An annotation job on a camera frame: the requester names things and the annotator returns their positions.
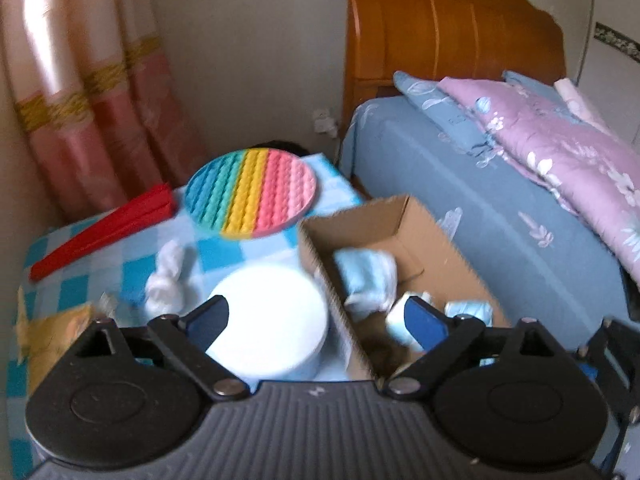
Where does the wooden headboard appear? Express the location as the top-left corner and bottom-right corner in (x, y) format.
(334, 0), (568, 128)

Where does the pink curtain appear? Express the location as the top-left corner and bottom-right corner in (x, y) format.
(0, 0), (211, 226)

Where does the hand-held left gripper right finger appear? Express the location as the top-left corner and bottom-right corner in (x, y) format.
(382, 296), (576, 401)

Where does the white rolled sock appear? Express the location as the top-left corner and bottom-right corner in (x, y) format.
(145, 240), (187, 318)

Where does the white wall socket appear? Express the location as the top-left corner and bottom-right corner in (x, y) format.
(312, 107), (338, 137)

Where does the red folded fan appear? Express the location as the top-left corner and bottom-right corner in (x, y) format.
(29, 183), (177, 282)

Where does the brown hair scrunchie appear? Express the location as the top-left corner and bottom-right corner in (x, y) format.
(357, 317), (408, 378)

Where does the pale pink cloth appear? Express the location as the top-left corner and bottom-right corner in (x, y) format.
(554, 77), (613, 133)

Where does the cardboard box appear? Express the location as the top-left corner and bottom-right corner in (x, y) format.
(298, 194), (512, 381)

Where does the blue checkered tablecloth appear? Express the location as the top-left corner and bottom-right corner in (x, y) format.
(7, 152), (371, 466)

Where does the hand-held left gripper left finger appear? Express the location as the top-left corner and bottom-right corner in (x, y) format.
(60, 296), (251, 402)

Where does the clear jar with white lid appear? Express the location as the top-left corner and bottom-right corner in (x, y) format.
(206, 265), (330, 381)

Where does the rainbow pop bubble toy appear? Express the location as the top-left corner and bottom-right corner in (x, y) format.
(184, 147), (318, 239)

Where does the purple floral quilt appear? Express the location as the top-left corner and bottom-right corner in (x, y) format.
(439, 77), (640, 283)

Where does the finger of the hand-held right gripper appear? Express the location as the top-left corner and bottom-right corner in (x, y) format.
(575, 316), (640, 428)

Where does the yellow tissue packet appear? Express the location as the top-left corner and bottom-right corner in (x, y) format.
(14, 304), (95, 383)

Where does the thin white cable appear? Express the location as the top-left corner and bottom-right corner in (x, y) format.
(574, 0), (598, 88)

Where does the blue bed sheet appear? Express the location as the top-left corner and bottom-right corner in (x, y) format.
(340, 96), (631, 356)

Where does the blue face mask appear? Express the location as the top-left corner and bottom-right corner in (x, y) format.
(334, 249), (398, 306)
(444, 301), (495, 332)

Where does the blue floral pillow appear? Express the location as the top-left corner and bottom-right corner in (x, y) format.
(393, 70), (501, 167)
(502, 70), (557, 98)

